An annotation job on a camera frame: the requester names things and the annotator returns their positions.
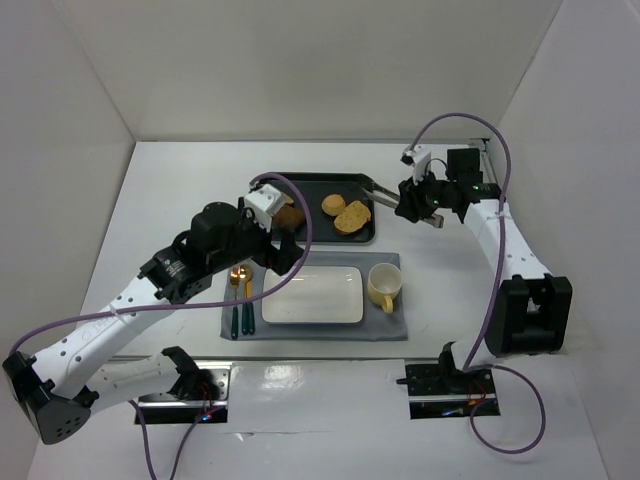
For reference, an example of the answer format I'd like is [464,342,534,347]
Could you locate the metal food tongs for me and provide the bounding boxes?
[356,180,444,229]

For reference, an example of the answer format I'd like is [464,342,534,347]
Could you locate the bread slice with seeds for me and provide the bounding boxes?
[333,201,372,235]

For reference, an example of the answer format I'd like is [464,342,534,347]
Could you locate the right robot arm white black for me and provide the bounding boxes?
[395,147,573,373]

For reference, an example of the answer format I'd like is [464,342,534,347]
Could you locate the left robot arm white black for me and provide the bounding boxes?
[2,196,304,445]

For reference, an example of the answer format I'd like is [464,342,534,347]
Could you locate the dark brown bread loaf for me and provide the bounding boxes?
[272,204,306,231]

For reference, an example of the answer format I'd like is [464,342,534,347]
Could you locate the round yellow bread bun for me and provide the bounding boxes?
[321,194,346,217]

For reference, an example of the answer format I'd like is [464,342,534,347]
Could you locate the white rectangular plate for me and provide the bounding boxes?
[261,266,364,325]

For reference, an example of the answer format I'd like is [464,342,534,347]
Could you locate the black baking tray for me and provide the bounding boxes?
[281,172,376,244]

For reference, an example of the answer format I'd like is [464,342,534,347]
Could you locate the grey cloth placemat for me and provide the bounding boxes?
[239,251,408,342]

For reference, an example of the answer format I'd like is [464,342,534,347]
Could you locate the yellow ceramic mug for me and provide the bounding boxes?
[367,263,403,314]

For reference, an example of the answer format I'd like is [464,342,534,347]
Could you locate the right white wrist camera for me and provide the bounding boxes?
[401,145,432,184]

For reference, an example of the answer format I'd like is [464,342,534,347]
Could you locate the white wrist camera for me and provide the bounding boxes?
[242,184,292,233]
[401,145,432,184]

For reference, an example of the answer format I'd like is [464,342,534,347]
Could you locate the gold spoon green handle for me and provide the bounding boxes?
[240,264,256,335]

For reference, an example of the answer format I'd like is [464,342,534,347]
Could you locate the gold fork green handle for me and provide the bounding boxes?
[230,267,241,340]

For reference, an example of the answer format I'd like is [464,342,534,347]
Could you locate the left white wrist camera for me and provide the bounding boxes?
[242,184,292,233]

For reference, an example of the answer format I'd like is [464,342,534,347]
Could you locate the aluminium rail frame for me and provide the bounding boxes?
[467,139,504,203]

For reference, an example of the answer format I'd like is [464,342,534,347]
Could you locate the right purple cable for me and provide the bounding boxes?
[410,112,546,455]

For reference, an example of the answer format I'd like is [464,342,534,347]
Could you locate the purple cable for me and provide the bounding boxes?
[10,171,316,480]
[410,112,546,455]

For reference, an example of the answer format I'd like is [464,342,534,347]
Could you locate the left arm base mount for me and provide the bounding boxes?
[137,347,231,425]

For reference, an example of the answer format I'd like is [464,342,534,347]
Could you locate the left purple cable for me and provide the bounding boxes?
[10,171,316,480]

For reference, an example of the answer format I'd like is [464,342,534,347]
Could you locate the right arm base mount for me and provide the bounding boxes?
[396,344,501,420]

